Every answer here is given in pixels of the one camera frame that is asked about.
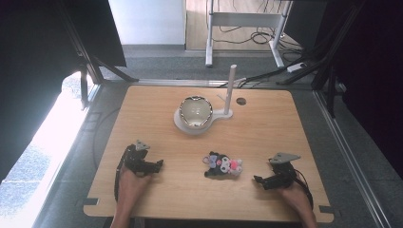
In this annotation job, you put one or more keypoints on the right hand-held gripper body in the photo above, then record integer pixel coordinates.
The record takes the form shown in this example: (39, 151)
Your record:
(282, 172)

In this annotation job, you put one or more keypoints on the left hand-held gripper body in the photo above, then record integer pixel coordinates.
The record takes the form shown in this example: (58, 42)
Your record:
(135, 159)

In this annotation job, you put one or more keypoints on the person's left hand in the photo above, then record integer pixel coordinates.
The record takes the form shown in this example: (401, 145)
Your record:
(133, 186)

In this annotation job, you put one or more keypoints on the person's right hand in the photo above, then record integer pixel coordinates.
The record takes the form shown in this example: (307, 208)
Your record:
(294, 198)

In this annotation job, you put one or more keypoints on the black and pink plush toy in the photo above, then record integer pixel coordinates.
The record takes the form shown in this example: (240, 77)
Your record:
(223, 164)

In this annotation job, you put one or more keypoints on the shiny silver bowl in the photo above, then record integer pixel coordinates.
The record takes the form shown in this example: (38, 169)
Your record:
(195, 112)

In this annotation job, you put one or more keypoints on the black metal stand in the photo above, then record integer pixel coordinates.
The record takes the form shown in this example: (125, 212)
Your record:
(329, 76)
(92, 66)

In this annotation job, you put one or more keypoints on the white power strip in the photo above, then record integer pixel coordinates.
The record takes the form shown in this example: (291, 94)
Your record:
(296, 67)

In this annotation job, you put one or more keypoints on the dark curtain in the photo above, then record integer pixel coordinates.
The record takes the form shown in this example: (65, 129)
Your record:
(374, 79)
(38, 63)

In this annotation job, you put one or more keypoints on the aluminium floor rail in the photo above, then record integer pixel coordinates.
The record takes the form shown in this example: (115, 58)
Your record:
(348, 152)

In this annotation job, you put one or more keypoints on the white stand with post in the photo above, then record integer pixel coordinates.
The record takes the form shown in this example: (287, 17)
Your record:
(228, 95)

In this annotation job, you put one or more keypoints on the white desk frame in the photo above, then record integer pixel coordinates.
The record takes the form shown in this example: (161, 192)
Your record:
(247, 19)

